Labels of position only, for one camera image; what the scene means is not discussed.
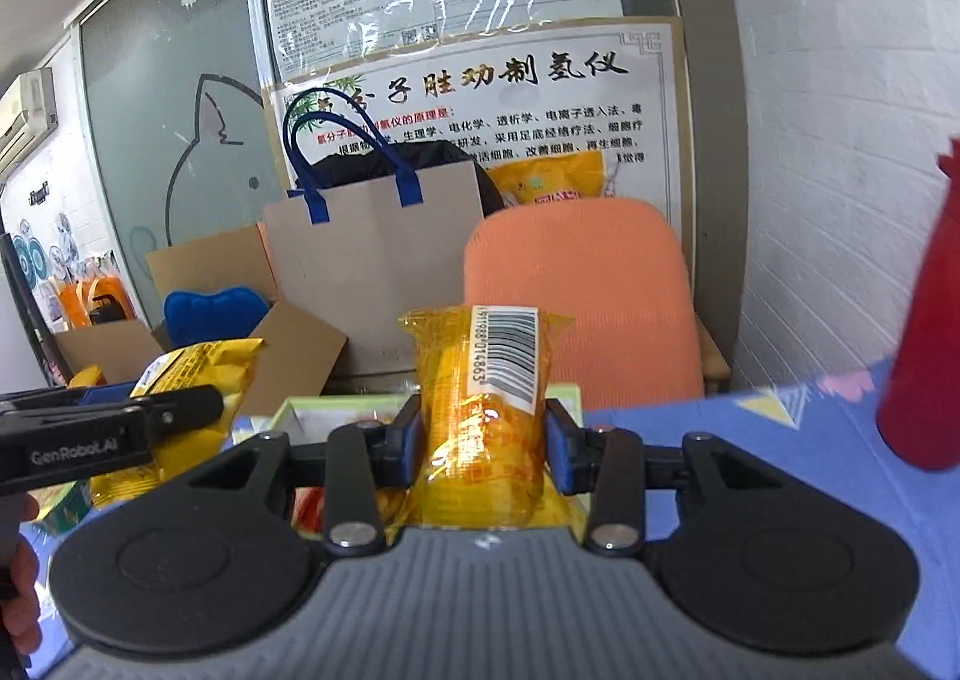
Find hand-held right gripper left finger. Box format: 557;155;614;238
161;395;425;551

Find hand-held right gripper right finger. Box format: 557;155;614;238
544;397;800;555

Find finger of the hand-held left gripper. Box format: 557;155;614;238
0;385;227;443

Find light green cardboard box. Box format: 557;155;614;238
274;384;587;501

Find yellow snack packet blue label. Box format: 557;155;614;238
90;337;267;509

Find yellow packet with barcode sticker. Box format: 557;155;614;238
397;303;575;531

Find person's left hand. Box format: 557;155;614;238
0;498;44;649

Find open cardboard box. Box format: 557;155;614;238
146;222;350;419

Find orange bag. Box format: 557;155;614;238
56;275;140;332

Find orange chair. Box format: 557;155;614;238
463;196;732;411

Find blue white decorative plates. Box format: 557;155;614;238
0;215;76;299

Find blue printed tablecloth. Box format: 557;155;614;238
22;357;960;680

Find yellow plastic bag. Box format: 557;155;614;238
495;150;623;205

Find white air conditioner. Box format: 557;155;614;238
0;67;59;175

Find red thermos jug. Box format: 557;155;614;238
876;136;960;475

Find brown paper bag blue handles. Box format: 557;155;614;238
262;88;488;377

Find wall poster board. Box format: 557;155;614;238
262;16;687;261

